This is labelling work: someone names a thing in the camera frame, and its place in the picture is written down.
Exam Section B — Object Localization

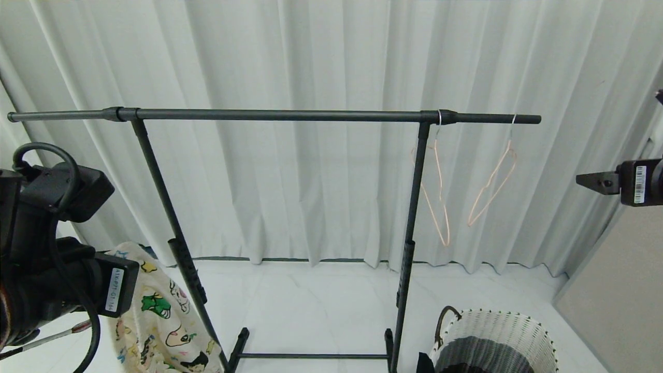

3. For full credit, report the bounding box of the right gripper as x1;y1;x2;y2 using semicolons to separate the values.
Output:
576;158;663;207

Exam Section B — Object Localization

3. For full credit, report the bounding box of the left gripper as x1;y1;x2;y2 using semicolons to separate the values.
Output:
54;237;139;324

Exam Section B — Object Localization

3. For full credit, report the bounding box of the cream printed garment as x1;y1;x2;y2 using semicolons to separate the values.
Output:
105;242;224;373

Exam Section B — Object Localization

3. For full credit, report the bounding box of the pink clothes hanger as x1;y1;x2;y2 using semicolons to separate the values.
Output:
412;124;451;247
468;115;518;227

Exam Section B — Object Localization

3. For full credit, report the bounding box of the white laundry basket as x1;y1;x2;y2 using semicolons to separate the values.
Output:
434;306;559;373

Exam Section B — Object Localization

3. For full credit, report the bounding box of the black clothes rack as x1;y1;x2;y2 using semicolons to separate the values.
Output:
7;107;542;373

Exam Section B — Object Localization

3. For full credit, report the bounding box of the white curtain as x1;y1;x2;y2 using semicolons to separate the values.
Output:
0;0;663;278

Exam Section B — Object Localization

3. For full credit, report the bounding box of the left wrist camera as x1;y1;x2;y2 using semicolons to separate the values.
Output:
20;162;116;224

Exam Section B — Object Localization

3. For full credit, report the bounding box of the black cable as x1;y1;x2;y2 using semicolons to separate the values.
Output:
12;142;102;373

